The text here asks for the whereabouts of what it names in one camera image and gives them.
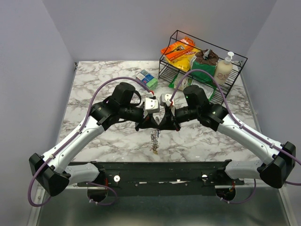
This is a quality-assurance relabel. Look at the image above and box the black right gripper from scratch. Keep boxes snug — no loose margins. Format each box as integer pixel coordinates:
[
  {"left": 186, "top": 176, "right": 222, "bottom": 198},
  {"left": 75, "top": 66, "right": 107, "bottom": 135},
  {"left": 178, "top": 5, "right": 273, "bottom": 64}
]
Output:
[{"left": 157, "top": 105, "right": 199, "bottom": 132}]

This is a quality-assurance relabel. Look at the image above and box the metal disc with keyrings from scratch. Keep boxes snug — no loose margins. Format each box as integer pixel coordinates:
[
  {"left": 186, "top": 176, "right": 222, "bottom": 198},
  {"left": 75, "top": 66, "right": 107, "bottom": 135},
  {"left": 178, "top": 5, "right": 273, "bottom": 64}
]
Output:
[{"left": 150, "top": 129, "right": 160, "bottom": 155}]

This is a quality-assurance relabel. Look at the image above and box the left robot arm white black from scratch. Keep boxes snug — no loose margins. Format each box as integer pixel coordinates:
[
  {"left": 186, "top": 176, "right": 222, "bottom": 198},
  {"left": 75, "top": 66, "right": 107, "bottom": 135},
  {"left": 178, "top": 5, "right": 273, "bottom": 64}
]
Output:
[{"left": 29, "top": 82, "right": 160, "bottom": 197}]

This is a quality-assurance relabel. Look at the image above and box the blue green box stack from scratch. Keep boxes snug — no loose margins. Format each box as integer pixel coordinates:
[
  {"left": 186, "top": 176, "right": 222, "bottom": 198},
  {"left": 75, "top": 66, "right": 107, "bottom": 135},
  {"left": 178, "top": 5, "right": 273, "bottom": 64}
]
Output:
[{"left": 135, "top": 70, "right": 158, "bottom": 90}]

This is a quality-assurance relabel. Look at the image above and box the green white snack pouch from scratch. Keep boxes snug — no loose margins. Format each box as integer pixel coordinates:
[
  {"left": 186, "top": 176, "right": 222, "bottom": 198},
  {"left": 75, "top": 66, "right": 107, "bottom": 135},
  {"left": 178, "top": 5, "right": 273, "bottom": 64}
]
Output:
[{"left": 168, "top": 73, "right": 215, "bottom": 101}]

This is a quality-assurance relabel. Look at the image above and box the yellow snack bag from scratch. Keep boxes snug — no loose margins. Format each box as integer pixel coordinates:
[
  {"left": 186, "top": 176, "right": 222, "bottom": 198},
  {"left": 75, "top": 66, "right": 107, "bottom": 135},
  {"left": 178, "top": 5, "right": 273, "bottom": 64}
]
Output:
[{"left": 165, "top": 48, "right": 200, "bottom": 72}]

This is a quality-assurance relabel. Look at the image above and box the orange razor package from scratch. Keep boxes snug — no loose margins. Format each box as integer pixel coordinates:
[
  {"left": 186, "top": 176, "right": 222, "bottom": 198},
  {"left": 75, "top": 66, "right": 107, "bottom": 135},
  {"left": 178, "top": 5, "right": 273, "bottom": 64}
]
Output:
[{"left": 160, "top": 37, "right": 195, "bottom": 62}]

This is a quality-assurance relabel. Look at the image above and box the green brown paper bag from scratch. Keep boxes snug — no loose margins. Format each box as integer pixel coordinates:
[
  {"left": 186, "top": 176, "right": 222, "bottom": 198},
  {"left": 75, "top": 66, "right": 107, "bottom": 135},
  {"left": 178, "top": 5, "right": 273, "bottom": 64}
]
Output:
[{"left": 190, "top": 49, "right": 219, "bottom": 83}]

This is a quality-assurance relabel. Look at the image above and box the cream pump soap bottle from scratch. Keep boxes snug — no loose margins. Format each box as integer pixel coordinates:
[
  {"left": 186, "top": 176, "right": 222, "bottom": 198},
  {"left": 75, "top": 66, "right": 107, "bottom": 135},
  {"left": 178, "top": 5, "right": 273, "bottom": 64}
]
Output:
[{"left": 214, "top": 51, "right": 235, "bottom": 85}]

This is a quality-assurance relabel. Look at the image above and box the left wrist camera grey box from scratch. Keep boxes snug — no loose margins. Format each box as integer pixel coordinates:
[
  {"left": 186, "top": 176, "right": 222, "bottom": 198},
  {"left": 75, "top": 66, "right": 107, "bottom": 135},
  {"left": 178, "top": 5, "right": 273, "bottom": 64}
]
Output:
[{"left": 144, "top": 97, "right": 160, "bottom": 114}]

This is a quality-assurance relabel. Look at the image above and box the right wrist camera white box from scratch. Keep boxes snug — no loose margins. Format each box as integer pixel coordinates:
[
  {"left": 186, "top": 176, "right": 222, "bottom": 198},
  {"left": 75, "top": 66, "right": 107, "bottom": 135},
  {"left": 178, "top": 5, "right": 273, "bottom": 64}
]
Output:
[{"left": 159, "top": 94, "right": 173, "bottom": 107}]

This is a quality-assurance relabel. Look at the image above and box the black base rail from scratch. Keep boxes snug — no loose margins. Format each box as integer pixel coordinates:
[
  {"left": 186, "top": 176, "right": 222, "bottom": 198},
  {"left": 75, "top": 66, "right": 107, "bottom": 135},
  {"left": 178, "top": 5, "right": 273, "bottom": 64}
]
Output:
[{"left": 75, "top": 160, "right": 245, "bottom": 197}]

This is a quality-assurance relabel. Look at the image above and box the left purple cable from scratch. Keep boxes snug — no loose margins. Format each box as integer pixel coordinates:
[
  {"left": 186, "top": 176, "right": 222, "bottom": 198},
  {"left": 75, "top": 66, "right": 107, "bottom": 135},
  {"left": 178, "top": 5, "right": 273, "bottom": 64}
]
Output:
[{"left": 27, "top": 77, "right": 155, "bottom": 208}]

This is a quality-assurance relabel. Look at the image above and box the purple cable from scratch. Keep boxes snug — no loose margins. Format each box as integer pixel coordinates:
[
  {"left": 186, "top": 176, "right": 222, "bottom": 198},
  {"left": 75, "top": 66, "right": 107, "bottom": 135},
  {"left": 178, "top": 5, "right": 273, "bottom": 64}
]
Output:
[
  {"left": 170, "top": 69, "right": 301, "bottom": 205},
  {"left": 27, "top": 77, "right": 155, "bottom": 208}
]

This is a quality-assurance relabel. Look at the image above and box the black wire rack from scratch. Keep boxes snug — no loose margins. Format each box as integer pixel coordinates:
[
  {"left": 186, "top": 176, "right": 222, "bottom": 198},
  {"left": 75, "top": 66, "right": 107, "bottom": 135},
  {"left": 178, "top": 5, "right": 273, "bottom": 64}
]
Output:
[{"left": 158, "top": 30, "right": 247, "bottom": 96}]

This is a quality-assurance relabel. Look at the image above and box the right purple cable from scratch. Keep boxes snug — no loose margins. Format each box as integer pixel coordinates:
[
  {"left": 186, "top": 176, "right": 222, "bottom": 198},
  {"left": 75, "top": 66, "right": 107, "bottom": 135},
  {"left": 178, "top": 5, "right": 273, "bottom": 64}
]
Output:
[{"left": 170, "top": 69, "right": 301, "bottom": 205}]

